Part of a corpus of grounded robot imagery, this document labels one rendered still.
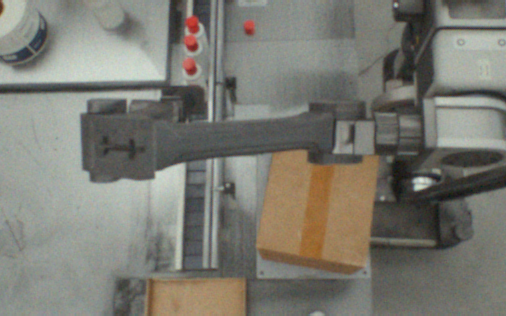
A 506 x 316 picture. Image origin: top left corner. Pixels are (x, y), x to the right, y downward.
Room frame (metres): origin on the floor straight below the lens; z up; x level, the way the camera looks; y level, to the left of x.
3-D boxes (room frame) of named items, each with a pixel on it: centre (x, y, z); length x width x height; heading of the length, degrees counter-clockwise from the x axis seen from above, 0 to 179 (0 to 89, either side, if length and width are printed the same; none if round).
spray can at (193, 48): (0.70, 0.10, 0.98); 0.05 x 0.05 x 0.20
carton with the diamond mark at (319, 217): (0.23, -0.13, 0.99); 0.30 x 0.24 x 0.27; 158
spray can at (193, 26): (0.75, 0.09, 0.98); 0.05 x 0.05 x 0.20
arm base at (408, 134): (0.23, -0.24, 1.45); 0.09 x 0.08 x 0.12; 166
